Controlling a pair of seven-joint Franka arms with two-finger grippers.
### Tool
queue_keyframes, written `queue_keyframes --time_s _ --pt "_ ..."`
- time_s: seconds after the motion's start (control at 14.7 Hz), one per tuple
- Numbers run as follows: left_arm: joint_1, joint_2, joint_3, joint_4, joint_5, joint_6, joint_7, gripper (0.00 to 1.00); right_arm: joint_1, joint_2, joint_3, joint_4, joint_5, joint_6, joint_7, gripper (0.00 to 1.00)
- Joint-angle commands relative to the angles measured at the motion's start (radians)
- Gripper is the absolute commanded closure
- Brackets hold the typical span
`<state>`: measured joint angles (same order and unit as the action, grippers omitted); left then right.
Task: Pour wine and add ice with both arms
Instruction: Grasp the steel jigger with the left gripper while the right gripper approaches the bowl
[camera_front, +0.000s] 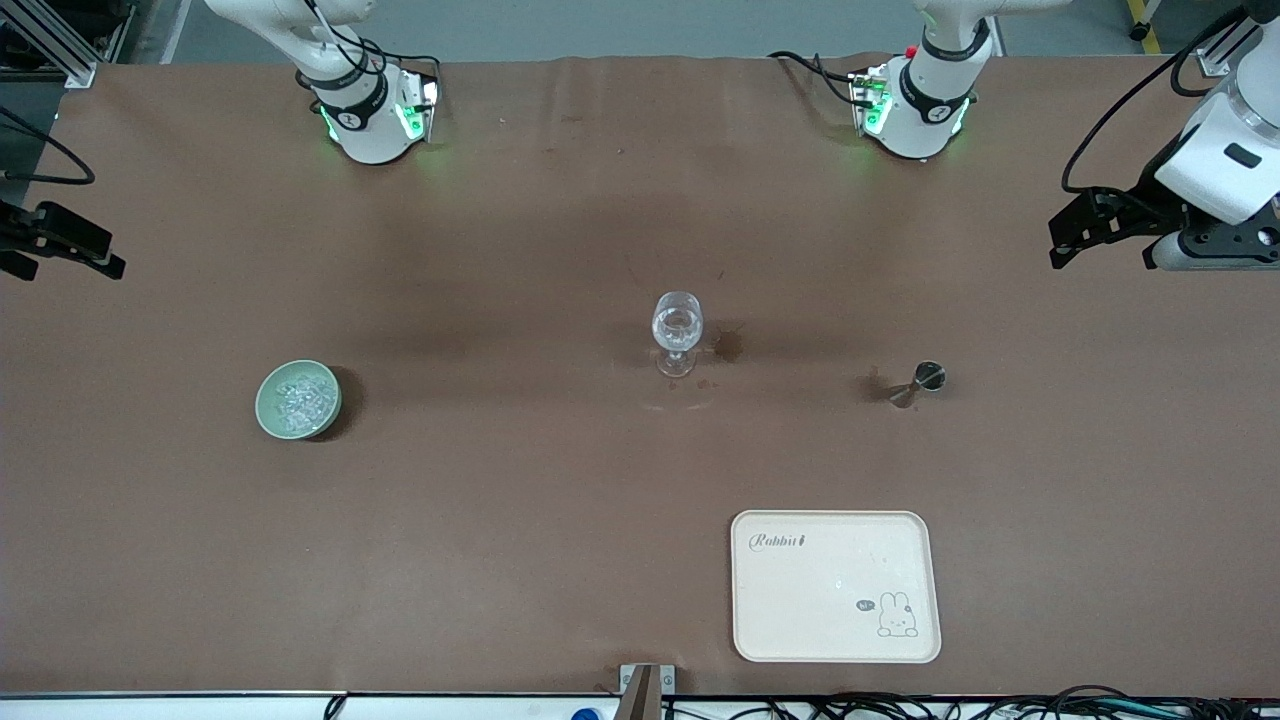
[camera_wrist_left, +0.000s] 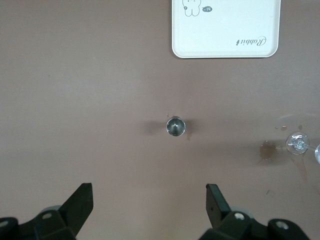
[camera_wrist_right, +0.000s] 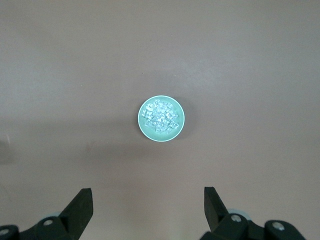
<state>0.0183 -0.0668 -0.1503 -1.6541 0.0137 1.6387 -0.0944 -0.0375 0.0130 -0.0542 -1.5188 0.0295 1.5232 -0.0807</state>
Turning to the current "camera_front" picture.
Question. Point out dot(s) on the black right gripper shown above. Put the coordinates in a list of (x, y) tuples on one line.
[(20, 236)]

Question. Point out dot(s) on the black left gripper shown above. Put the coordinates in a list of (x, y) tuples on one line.
[(1146, 203)]

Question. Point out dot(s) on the steel double jigger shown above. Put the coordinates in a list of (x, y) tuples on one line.
[(930, 376)]

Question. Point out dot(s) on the clear ice cubes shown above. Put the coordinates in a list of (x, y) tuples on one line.
[(305, 400)]

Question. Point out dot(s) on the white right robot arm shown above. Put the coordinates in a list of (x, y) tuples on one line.
[(370, 130)]

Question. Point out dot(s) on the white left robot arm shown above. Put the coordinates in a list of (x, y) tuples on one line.
[(930, 110)]

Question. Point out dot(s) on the clear stemmed wine glass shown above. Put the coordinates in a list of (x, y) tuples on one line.
[(677, 325)]

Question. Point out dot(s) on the green ceramic bowl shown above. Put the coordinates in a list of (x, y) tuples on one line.
[(268, 420)]

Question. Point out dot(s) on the cream rabbit print tray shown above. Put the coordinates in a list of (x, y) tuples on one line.
[(820, 600)]

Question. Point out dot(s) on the brown table cover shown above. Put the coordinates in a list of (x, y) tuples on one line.
[(500, 500)]

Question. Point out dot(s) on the brown upright bar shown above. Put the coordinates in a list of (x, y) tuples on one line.
[(642, 700)]

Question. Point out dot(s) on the aluminium frame profile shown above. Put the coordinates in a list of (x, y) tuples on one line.
[(70, 65), (1220, 58)]

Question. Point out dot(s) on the grey metal bracket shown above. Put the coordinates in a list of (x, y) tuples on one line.
[(668, 678)]

